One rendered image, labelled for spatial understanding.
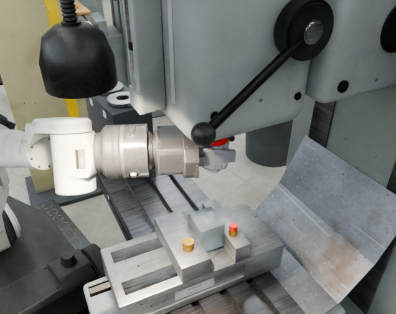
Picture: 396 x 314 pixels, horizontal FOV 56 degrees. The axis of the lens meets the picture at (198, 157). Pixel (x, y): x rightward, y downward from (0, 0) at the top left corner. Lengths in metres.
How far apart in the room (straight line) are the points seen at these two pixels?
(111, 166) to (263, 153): 2.21
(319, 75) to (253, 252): 0.39
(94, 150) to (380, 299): 0.75
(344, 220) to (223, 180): 1.76
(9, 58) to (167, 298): 1.77
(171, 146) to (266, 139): 2.11
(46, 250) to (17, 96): 1.12
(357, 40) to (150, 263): 0.53
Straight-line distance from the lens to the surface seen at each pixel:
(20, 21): 2.23
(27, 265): 1.44
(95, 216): 2.41
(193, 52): 0.43
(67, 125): 0.60
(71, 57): 0.36
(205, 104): 0.45
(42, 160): 0.70
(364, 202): 0.90
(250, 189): 2.56
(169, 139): 0.60
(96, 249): 1.37
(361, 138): 0.89
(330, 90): 0.55
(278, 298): 0.81
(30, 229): 1.57
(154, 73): 0.50
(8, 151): 0.73
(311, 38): 0.47
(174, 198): 1.01
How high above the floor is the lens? 1.57
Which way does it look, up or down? 33 degrees down
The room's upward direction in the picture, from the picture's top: straight up
